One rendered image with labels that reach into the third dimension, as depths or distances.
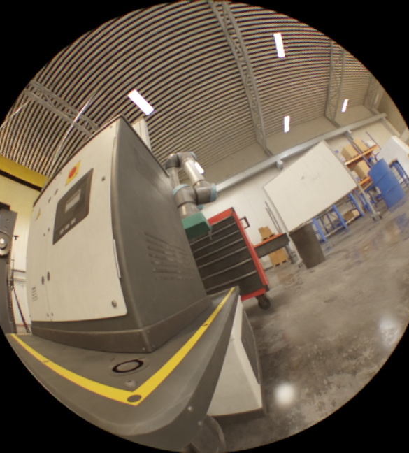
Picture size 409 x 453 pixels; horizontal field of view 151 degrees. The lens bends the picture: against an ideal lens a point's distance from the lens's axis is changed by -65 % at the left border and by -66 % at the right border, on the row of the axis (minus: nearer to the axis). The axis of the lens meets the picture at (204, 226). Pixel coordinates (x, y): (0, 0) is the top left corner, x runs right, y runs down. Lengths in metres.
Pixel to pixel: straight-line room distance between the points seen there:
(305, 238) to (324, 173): 1.59
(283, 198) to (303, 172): 0.75
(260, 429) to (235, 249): 1.18
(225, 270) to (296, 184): 2.65
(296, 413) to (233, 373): 0.22
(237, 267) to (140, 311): 1.13
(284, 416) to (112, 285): 0.45
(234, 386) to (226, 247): 1.12
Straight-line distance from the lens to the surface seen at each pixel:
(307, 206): 3.37
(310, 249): 2.42
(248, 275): 1.26
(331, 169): 3.53
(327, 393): 0.48
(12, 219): 1.52
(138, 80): 8.15
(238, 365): 0.30
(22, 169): 9.07
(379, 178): 3.85
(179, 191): 0.87
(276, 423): 0.45
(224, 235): 1.33
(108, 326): 0.23
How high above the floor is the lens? 0.38
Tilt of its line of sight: 21 degrees up
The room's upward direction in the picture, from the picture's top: 21 degrees counter-clockwise
